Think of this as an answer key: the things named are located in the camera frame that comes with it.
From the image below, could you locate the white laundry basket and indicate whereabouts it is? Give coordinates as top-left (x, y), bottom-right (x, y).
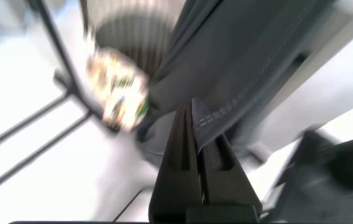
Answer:
top-left (80, 0), bottom-right (187, 82)

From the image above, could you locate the dark grey shirt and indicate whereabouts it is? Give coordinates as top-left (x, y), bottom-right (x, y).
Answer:
top-left (135, 0), bottom-right (339, 156)

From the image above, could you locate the black clothes rack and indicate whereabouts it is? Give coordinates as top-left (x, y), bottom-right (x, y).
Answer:
top-left (0, 0), bottom-right (121, 202)

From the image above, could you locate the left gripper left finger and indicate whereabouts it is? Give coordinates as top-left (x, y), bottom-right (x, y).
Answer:
top-left (148, 101), bottom-right (203, 223)

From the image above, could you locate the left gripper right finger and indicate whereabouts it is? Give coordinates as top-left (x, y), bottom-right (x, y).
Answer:
top-left (198, 133), bottom-right (263, 207)

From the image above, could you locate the cream printed garment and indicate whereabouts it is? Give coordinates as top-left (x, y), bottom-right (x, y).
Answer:
top-left (85, 46), bottom-right (151, 132)

